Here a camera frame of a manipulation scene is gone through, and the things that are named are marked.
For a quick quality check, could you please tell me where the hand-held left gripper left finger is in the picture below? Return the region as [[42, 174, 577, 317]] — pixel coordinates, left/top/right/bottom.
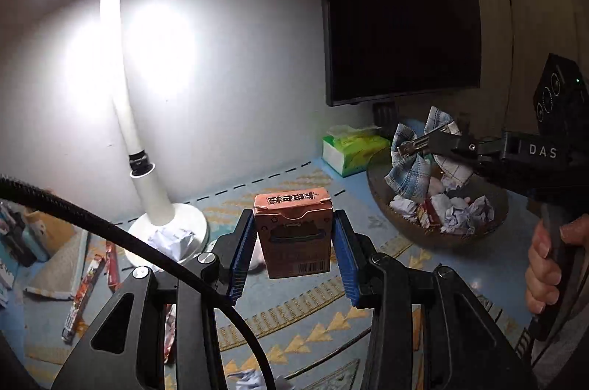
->
[[50, 208, 259, 390]]

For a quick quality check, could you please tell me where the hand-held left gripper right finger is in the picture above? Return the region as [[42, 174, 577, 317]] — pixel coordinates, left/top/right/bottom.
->
[[331, 210, 539, 390]]

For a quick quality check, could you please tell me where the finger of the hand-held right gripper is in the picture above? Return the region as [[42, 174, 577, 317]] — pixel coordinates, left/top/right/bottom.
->
[[469, 155, 511, 188], [428, 121, 507, 158]]

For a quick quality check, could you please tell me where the orange card box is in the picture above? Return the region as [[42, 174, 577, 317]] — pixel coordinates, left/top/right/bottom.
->
[[253, 187, 333, 279]]

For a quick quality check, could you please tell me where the brown glass bowl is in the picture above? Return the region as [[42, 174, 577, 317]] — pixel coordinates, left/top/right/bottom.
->
[[366, 121, 509, 250]]

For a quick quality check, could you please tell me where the blue checkered cloth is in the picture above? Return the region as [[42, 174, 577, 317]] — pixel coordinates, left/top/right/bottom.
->
[[384, 106, 475, 202]]

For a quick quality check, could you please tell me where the white paper ball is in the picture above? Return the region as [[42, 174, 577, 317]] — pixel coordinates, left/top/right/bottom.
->
[[439, 194, 495, 239], [390, 194, 419, 218], [225, 367, 295, 390], [147, 224, 203, 262], [430, 192, 454, 216]]

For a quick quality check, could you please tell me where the person's right hand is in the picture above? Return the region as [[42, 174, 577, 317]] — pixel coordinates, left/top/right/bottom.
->
[[525, 213, 589, 317]]

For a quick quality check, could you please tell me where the blue patterned woven mat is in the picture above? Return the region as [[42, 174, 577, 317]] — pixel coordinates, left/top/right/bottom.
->
[[23, 169, 535, 390]]

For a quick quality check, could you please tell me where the small red snack packet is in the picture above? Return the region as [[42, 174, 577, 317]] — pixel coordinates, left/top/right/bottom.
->
[[416, 199, 442, 234]]

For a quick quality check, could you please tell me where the green tissue pack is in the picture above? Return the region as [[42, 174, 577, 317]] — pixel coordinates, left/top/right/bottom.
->
[[322, 124, 392, 178]]

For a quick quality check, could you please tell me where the long red snack box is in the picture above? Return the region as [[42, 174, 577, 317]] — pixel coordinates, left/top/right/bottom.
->
[[105, 239, 121, 290]]

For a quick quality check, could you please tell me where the long red snack packet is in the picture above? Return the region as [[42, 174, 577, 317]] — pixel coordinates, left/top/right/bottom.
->
[[62, 256, 107, 342]]

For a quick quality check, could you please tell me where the white desk lamp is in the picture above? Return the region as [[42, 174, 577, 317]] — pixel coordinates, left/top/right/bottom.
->
[[32, 0, 210, 266]]

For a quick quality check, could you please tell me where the small teal device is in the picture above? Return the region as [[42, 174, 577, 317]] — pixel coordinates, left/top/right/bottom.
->
[[18, 224, 50, 264]]

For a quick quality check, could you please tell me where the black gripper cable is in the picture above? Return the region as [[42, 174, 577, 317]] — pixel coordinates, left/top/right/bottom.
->
[[0, 175, 277, 390]]

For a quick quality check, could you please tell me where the black wall screen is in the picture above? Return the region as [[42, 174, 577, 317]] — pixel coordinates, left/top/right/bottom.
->
[[313, 0, 482, 107]]

